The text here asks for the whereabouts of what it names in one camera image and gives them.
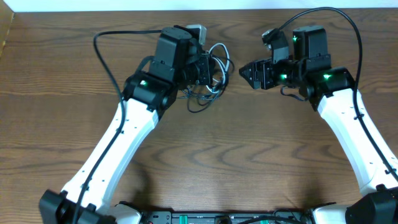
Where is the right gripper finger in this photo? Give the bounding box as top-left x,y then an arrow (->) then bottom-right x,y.
239,62 -> 255,82
244,77 -> 260,89

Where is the white USB cable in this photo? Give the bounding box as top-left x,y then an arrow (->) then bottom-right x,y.
205,42 -> 231,94

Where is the black USB cable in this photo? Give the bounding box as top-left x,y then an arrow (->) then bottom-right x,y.
177,52 -> 236,114

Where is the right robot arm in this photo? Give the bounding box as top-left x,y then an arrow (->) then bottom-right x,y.
239,26 -> 397,223

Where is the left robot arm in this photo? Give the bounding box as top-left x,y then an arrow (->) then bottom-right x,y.
39,24 -> 213,223

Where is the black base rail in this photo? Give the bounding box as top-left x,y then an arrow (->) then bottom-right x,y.
139,209 -> 314,224

